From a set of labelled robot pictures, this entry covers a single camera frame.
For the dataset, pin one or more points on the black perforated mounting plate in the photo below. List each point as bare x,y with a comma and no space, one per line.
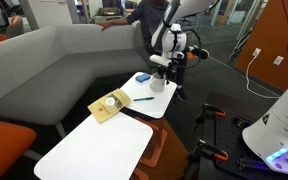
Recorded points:
230,133

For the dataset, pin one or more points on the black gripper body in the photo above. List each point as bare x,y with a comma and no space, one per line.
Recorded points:
167,69

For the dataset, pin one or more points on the white printed ceramic mug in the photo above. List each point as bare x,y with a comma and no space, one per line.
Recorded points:
157,84

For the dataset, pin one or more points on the blue sponge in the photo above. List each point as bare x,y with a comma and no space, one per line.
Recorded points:
143,78

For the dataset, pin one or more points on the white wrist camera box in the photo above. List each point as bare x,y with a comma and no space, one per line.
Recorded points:
160,60

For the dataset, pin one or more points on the grey sofa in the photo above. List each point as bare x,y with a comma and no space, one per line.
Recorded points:
50,66

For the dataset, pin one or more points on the orange side table base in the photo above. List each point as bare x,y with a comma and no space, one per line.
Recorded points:
160,146

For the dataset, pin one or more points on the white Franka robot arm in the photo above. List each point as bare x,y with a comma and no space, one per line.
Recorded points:
277,126

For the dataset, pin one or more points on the green pen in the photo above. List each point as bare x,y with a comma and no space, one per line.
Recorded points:
144,99

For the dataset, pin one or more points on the orange and peach sofa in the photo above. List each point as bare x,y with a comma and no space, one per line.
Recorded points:
4,146

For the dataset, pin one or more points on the black orange-tipped clamp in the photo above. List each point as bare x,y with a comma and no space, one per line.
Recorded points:
210,151
210,111

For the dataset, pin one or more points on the white side table top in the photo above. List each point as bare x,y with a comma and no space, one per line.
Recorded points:
97,150
150,103

